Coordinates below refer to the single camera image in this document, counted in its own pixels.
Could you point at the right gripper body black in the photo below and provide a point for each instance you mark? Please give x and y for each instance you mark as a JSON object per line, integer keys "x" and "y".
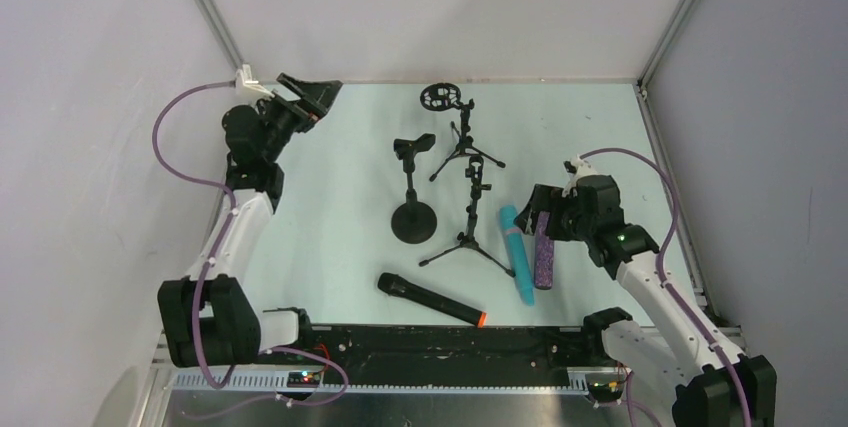
{"x": 553, "y": 212}

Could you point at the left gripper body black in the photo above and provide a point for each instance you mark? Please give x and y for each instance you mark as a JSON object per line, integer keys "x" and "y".
{"x": 304, "y": 106}

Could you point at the round base clip mic stand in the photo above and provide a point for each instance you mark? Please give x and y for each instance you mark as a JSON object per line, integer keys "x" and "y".
{"x": 413, "y": 222}

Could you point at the black microphone orange end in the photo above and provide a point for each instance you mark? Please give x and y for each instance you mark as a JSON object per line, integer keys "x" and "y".
{"x": 397, "y": 286}

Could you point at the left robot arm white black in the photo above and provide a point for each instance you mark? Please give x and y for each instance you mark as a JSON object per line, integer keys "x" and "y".
{"x": 207, "y": 317}

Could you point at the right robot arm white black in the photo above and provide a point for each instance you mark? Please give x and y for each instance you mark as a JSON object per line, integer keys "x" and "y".
{"x": 710, "y": 380}

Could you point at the tripod stand with double clamp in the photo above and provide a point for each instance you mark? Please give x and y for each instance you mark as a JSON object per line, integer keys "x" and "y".
{"x": 466, "y": 239}

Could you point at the teal blue microphone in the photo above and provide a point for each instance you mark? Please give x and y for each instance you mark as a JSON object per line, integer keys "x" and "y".
{"x": 515, "y": 247}

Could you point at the purple glitter microphone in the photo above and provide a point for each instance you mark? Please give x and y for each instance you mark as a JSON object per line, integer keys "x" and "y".
{"x": 544, "y": 254}

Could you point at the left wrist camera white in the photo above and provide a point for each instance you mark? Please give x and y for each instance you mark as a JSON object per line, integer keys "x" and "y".
{"x": 247, "y": 87}

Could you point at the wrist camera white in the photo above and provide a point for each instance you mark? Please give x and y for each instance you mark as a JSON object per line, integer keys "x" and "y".
{"x": 247, "y": 87}
{"x": 577, "y": 168}

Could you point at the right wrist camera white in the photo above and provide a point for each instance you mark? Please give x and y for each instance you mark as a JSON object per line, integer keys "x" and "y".
{"x": 577, "y": 168}

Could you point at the tripod stand with shock mount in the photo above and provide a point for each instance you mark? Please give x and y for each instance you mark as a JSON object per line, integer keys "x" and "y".
{"x": 443, "y": 96}

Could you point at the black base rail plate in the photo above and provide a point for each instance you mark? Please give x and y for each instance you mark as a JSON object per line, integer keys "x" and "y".
{"x": 449, "y": 357}

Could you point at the right aluminium frame post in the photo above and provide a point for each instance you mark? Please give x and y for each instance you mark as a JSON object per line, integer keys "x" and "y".
{"x": 673, "y": 28}

